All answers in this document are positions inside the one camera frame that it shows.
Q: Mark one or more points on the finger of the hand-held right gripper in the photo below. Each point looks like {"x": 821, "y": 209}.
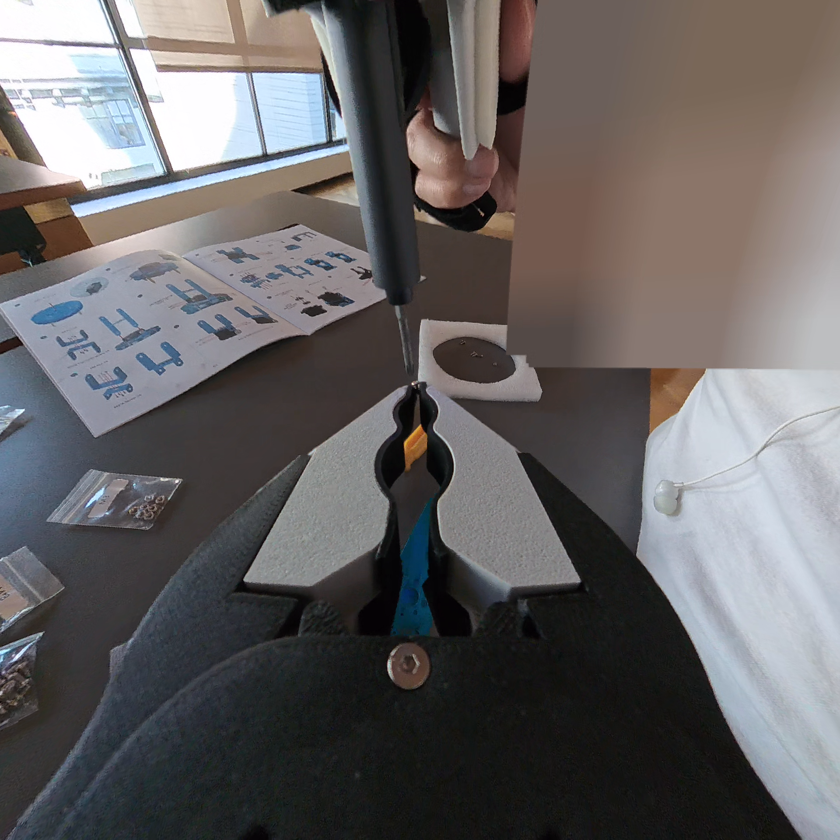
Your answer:
{"x": 446, "y": 65}
{"x": 316, "y": 29}

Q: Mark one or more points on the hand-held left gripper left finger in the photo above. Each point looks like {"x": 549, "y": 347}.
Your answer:
{"x": 328, "y": 512}

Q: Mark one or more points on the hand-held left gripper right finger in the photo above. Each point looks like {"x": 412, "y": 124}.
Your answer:
{"x": 505, "y": 518}

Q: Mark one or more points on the dark grey electric screwdriver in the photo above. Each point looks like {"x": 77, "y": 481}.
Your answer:
{"x": 374, "y": 164}

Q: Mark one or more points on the blue acrylic plate part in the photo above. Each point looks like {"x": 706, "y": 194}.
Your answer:
{"x": 413, "y": 577}

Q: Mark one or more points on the orange plastic piece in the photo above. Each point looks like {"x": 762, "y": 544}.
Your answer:
{"x": 415, "y": 446}

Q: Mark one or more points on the dark grey desk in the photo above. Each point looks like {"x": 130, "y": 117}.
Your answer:
{"x": 262, "y": 420}

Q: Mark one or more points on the person's right hand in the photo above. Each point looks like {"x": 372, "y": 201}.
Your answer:
{"x": 439, "y": 170}

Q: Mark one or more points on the beige roller shade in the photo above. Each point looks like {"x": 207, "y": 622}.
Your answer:
{"x": 229, "y": 33}

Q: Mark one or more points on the white foam block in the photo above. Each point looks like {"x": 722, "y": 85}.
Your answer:
{"x": 525, "y": 387}

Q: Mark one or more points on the group of small screw bags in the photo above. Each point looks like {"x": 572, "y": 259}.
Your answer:
{"x": 111, "y": 499}

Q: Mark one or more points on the assembly instruction booklet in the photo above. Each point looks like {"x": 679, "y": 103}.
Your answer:
{"x": 164, "y": 315}

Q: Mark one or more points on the person's white shirt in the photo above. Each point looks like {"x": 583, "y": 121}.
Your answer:
{"x": 754, "y": 623}

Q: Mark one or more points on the dark side table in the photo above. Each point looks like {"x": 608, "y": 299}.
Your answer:
{"x": 33, "y": 177}

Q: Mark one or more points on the large window black frame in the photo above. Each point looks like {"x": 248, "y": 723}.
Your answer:
{"x": 197, "y": 118}

